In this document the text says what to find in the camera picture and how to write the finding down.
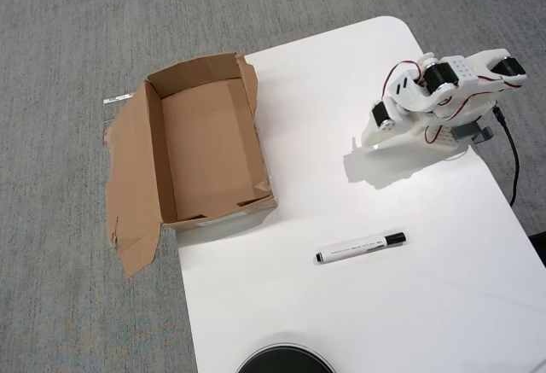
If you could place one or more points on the white fixed gripper finger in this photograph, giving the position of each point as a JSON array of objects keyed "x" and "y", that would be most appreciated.
[{"x": 403, "y": 133}]

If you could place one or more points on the white moving gripper finger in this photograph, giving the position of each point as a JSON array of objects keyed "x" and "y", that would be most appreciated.
[{"x": 379, "y": 133}]

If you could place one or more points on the white marker pen black cap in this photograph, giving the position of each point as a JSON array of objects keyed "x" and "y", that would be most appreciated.
[{"x": 358, "y": 248}]

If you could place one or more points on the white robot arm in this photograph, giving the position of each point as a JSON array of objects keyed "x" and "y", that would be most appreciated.
[{"x": 458, "y": 72}]

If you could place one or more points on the open brown cardboard box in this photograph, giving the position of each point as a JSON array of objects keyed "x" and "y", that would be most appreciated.
[{"x": 205, "y": 142}]

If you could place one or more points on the grey table clamp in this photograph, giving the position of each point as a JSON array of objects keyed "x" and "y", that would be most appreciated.
[{"x": 462, "y": 132}]

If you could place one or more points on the black round disc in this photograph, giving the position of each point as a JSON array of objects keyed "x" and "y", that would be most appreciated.
[{"x": 286, "y": 360}]

